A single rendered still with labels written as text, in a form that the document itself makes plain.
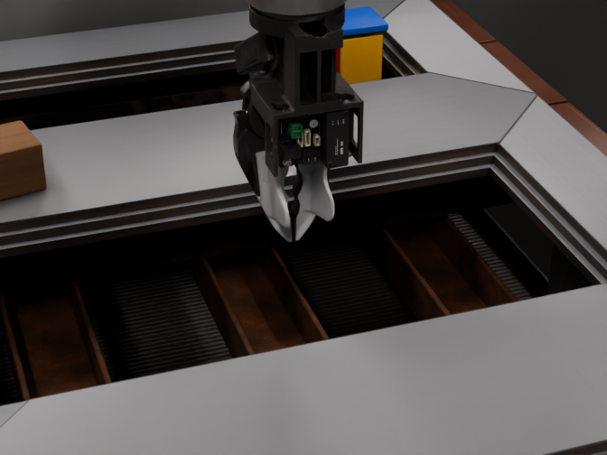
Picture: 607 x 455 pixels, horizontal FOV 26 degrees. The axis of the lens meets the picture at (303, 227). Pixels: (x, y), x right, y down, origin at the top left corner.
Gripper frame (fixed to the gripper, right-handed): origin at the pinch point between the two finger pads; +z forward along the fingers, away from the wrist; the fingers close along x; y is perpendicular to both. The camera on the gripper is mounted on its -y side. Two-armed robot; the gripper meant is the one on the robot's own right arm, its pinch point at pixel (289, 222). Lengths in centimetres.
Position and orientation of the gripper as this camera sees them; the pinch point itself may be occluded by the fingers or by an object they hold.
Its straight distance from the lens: 109.2
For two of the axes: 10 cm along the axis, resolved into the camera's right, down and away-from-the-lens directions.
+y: 3.2, 4.9, -8.1
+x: 9.5, -1.7, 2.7
